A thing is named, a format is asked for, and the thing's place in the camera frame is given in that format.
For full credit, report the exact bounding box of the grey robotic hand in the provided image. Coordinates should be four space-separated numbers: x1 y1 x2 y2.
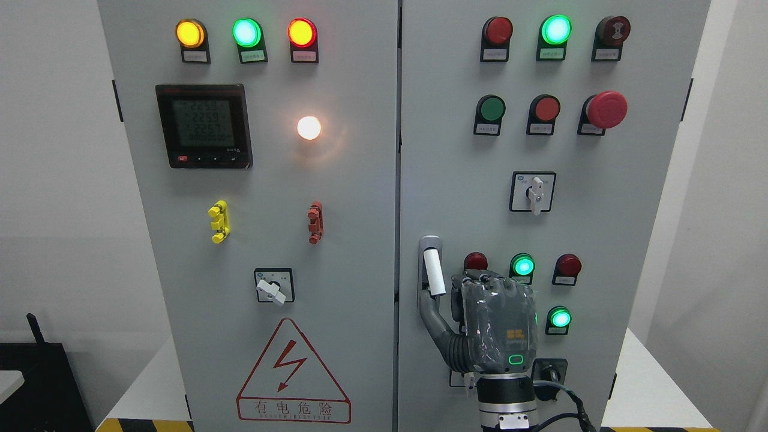
419 269 537 375

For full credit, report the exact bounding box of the silver door handle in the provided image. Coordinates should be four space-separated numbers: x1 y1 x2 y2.
417 235 445 299

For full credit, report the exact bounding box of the right grey cabinet door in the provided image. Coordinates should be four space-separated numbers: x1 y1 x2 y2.
398 1 710 431

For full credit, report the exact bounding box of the grey cabinet door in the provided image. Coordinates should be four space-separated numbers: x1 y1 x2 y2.
98 1 398 431
398 1 710 431

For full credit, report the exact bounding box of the left grey cabinet door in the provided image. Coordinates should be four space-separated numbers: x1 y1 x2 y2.
98 1 398 431

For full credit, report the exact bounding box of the green light middle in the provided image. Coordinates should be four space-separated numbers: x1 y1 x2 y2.
508 253 535 285

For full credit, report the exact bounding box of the dark red light middle left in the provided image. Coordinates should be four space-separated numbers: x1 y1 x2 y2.
463 251 488 271

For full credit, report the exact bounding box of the green light lower right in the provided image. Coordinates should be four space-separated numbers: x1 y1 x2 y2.
545 305 572 335

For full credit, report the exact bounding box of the dark red light middle right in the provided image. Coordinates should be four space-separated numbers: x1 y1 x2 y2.
551 253 582 286

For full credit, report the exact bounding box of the white platform base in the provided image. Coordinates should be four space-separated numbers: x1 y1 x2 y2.
96 330 715 431

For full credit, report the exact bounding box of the red terminal clip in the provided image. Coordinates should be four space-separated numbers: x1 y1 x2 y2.
307 200 324 244

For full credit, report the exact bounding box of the green push button upper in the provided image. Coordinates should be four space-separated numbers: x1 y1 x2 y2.
473 95 506 136

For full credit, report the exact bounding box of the red push button upper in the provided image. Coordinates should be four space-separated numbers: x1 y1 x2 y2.
526 95 560 135

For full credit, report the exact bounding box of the red electric hazard warning sticker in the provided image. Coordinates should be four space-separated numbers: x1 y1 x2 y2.
236 317 352 424

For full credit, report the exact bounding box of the red emergency stop button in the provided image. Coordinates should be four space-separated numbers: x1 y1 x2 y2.
578 90 628 136

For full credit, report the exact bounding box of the white glowing indicator light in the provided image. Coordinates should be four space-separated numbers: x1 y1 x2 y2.
296 116 323 140

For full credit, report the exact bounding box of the dark red indicator light top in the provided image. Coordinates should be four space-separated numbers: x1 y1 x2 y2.
480 16 514 62

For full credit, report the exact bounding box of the green indicator light top right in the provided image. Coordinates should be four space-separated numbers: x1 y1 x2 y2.
536 14 572 61

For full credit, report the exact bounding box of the green indicator light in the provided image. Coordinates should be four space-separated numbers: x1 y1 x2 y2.
232 17 268 64
536 14 572 61

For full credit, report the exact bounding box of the yellow terminal clip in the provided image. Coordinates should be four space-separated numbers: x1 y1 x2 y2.
208 200 230 244

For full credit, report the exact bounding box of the dark red buzzer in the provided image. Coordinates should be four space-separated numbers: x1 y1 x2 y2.
592 16 631 61

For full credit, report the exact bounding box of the red indicator light lit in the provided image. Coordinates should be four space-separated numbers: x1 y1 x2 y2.
286 17 319 64

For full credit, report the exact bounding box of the black digital power meter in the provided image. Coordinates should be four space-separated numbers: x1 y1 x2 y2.
155 83 253 169

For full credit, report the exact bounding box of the green indicator light top left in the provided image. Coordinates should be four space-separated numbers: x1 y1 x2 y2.
232 17 268 64

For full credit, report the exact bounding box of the yellow indicator light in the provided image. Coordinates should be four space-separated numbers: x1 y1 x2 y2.
175 19 211 64

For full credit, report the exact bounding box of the black box with antenna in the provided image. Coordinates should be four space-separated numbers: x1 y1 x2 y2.
1 313 94 431

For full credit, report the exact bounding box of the lower white rotary switch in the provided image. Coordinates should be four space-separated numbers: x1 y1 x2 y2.
449 371 476 398

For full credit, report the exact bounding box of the white rotary switch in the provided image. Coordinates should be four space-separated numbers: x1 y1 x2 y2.
508 170 556 215
449 371 476 398
253 268 295 306

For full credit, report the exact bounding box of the black rotary selector switch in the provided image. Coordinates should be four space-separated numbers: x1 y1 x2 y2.
530 358 568 401

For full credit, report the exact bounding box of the upper right white rotary switch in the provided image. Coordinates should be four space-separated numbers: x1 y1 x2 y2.
508 170 556 215

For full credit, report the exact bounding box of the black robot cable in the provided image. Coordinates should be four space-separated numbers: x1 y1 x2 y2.
528 381 601 432

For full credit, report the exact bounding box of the left white rotary switch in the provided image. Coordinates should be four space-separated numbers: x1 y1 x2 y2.
253 268 295 306

